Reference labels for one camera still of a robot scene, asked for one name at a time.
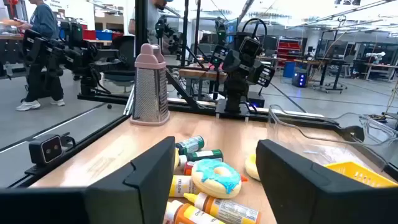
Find black table-level camera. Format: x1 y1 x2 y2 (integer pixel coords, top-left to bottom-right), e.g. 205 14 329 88
28 134 65 166

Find plain tan toy donut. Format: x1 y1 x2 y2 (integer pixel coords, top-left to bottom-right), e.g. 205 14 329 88
244 154 262 182

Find wooden workbench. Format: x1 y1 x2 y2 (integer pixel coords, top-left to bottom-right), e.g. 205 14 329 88
178 67 228 83

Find black aluminium table frame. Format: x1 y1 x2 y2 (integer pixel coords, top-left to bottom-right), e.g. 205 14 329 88
9 0 398 189

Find person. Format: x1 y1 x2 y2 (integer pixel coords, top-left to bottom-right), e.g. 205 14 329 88
127 0 175 44
15 0 66 112

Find green paint bottle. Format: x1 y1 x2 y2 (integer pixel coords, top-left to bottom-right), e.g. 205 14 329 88
178 149 224 170
175 135 205 156

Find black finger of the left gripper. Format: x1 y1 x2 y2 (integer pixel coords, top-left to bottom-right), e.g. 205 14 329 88
210 45 229 66
253 63 276 88

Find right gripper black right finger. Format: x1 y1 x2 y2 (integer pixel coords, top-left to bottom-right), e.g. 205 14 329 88
256 138 398 224

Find yellow perforated plastic basket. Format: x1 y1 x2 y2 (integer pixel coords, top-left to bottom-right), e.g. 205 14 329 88
323 161 398 189

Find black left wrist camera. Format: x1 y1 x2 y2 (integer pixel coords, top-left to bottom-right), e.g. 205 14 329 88
238 36 262 59

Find blue storage bin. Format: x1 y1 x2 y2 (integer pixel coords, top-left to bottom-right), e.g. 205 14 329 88
95 30 113 41

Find pink metal box grater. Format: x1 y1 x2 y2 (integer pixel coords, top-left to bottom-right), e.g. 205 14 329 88
129 42 171 127

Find black tower blue lights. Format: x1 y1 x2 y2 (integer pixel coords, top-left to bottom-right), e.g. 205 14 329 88
292 70 308 88

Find clear plastic bin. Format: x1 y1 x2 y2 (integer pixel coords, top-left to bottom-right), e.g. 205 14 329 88
267 104 398 175

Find red bin shelf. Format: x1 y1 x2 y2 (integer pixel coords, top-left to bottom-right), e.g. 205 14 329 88
276 37 302 68

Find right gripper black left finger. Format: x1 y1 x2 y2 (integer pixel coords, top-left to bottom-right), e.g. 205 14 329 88
0 136 177 224

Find blue iced toy donut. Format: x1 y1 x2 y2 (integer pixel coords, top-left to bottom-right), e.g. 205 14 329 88
191 158 243 200

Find yellow paint bottle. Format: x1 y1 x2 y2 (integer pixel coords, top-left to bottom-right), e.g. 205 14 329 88
169 174 201 198

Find blue barrel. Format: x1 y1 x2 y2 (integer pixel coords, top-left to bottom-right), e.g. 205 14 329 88
282 61 296 78

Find black legged desk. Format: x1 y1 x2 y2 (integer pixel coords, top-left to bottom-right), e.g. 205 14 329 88
310 57 352 94

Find orange paint bottle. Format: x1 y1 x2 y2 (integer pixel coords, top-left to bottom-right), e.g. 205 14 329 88
163 200 226 224
183 192 262 224

